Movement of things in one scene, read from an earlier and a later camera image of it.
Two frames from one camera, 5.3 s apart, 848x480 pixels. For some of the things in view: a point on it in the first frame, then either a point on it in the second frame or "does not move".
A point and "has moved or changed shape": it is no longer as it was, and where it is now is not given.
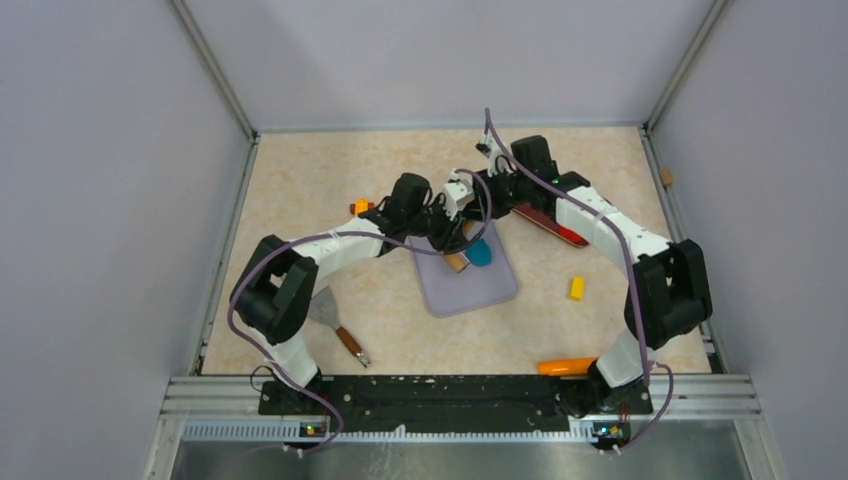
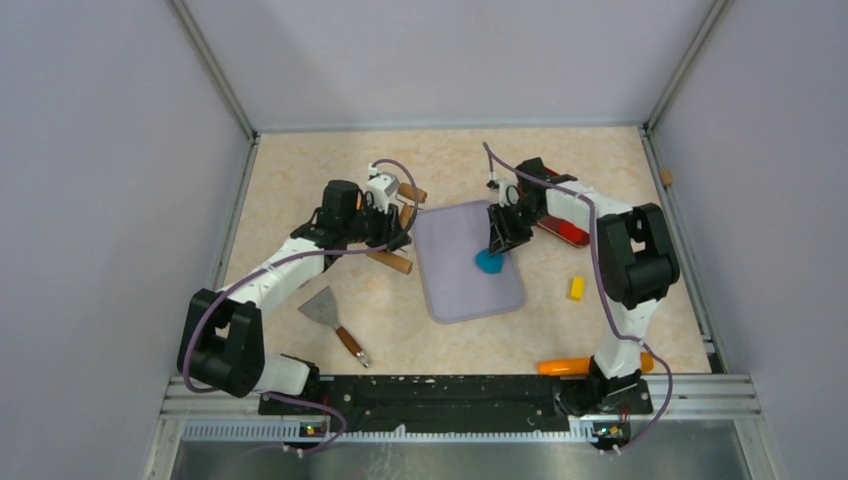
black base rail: (456, 404) does not move
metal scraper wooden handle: (323, 309) does not move
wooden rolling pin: (457, 260) → (387, 258)
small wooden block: (666, 177) does not move
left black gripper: (450, 232) → (389, 223)
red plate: (549, 224) does not move
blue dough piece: (480, 253) has moved or changed shape
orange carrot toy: (565, 367) does not move
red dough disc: (572, 235) does not move
